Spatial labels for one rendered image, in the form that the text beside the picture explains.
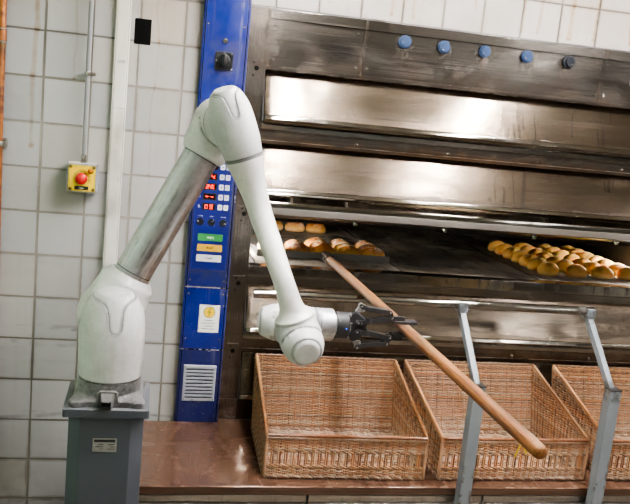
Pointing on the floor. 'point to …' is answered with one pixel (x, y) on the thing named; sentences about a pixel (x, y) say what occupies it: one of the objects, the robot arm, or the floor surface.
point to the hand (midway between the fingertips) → (403, 328)
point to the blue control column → (229, 20)
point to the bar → (486, 386)
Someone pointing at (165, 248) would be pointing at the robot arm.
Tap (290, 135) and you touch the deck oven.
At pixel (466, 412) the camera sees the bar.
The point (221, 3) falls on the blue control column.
